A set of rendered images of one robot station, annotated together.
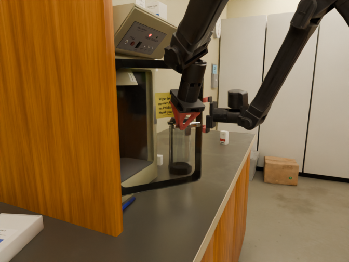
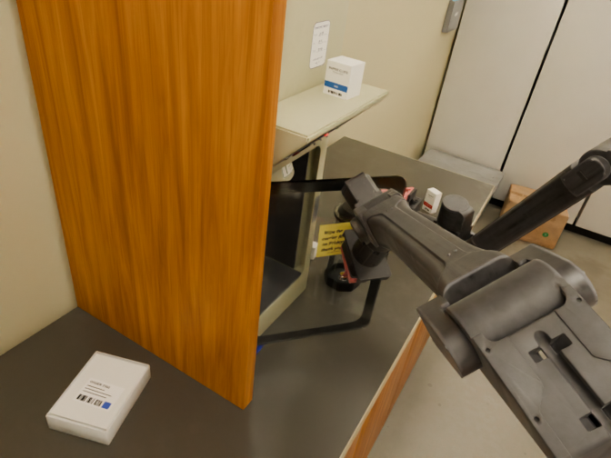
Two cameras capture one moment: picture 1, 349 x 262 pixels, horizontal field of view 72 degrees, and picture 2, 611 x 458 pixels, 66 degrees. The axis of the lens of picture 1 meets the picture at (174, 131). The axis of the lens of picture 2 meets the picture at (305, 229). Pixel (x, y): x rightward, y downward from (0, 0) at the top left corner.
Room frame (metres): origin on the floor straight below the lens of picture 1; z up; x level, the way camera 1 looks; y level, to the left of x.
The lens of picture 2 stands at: (-0.03, 0.05, 1.78)
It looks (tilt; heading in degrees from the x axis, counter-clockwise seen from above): 33 degrees down; 3
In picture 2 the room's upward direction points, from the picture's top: 8 degrees clockwise
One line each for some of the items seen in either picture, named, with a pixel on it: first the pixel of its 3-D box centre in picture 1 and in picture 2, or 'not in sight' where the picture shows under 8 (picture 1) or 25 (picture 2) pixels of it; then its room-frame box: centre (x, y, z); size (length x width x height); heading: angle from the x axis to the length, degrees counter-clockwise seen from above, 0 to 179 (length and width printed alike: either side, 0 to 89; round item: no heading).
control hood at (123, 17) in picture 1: (147, 37); (322, 128); (0.78, 0.08, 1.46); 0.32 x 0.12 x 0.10; 157
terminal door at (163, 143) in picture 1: (159, 127); (318, 266); (0.73, 0.05, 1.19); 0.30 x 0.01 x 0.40; 115
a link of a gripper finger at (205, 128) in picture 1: (201, 122); not in sight; (0.97, -0.11, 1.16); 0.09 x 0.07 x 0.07; 66
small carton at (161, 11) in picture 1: (156, 14); (344, 77); (0.84, 0.06, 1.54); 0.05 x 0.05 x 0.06; 62
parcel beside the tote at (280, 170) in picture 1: (279, 170); (531, 215); (3.11, -1.44, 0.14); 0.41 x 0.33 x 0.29; 73
